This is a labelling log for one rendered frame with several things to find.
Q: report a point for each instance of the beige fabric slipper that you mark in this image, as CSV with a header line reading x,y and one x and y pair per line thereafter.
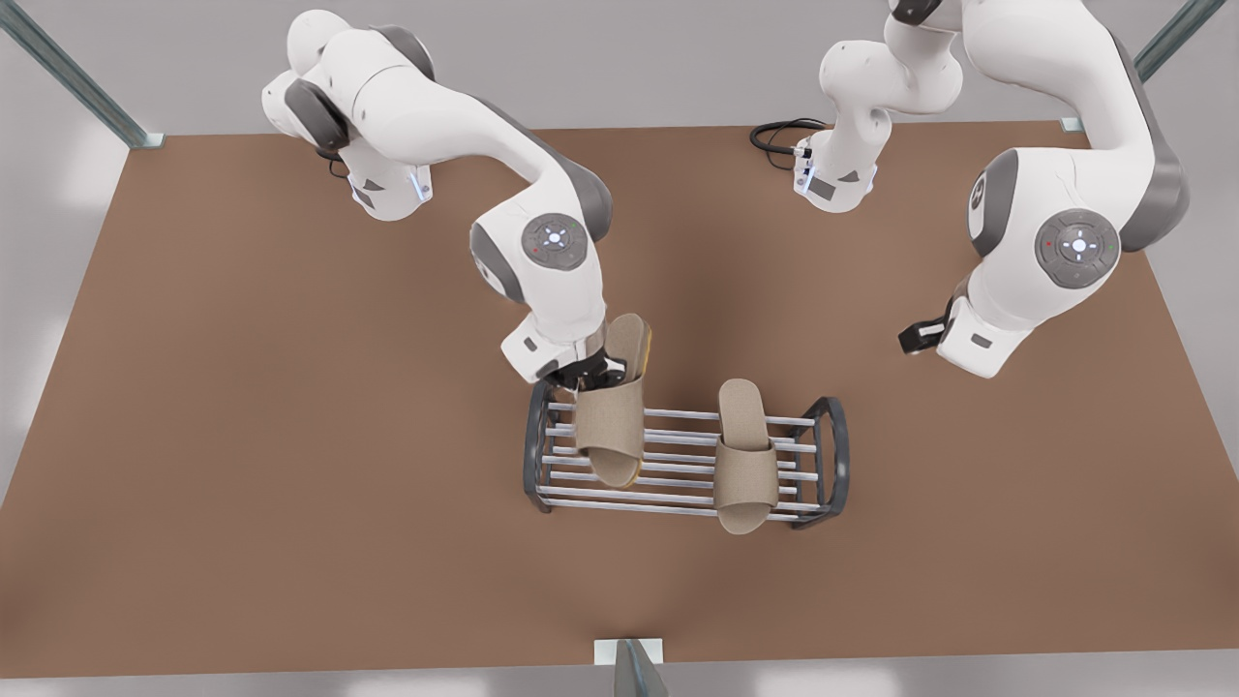
x,y
612,421
745,465

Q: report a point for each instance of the silver frame post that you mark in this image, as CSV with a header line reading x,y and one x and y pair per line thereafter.
x,y
634,670
68,73
1166,34

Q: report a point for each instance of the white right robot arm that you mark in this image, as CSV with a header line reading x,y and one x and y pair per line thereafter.
x,y
436,121

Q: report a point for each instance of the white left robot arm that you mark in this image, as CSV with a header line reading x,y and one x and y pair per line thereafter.
x,y
1055,58

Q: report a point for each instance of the dark grey metal shoe rack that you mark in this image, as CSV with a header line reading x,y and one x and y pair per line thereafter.
x,y
678,479

